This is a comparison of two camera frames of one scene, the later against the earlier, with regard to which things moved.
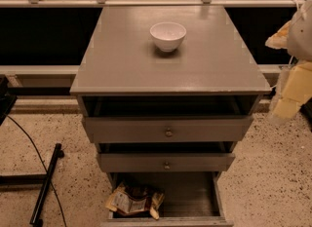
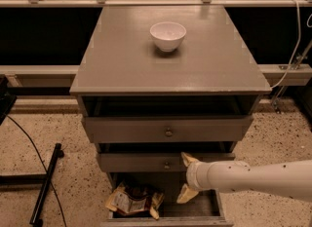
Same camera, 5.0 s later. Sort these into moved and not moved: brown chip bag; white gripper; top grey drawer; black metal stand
Moved: white gripper
Not moved: brown chip bag; top grey drawer; black metal stand
